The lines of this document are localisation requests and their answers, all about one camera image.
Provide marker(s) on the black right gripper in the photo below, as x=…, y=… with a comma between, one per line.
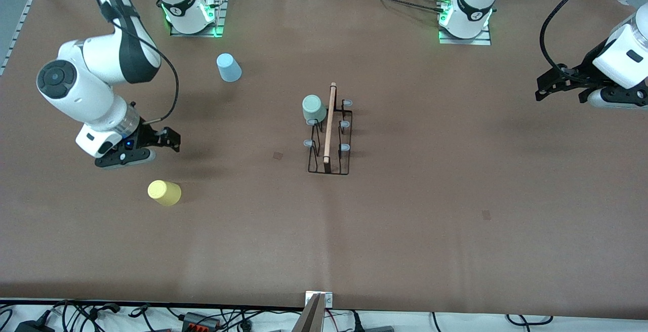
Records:
x=145, y=136

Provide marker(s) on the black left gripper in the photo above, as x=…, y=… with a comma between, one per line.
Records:
x=586, y=67

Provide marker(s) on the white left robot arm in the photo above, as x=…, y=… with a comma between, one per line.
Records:
x=473, y=8

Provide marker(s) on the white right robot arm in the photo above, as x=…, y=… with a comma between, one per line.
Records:
x=81, y=94

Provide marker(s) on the small metal bracket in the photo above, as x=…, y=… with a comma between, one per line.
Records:
x=329, y=299

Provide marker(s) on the yellow plastic cup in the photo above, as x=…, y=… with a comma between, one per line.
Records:
x=164, y=193

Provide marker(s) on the black orange connector box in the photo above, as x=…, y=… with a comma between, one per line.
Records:
x=200, y=320

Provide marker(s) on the brown table cover sheet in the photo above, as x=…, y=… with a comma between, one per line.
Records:
x=405, y=246

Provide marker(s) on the black power adapter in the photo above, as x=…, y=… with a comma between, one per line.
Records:
x=33, y=327

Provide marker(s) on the grey camera stand post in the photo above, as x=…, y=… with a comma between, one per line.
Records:
x=309, y=319

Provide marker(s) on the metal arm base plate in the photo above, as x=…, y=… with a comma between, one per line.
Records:
x=466, y=41
x=221, y=13

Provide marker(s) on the slotted metal edge rail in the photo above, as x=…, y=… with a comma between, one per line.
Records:
x=17, y=28

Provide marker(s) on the light blue plastic cup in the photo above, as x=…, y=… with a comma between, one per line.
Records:
x=229, y=68

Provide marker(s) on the pale green plastic cup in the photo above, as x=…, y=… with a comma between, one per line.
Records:
x=314, y=108

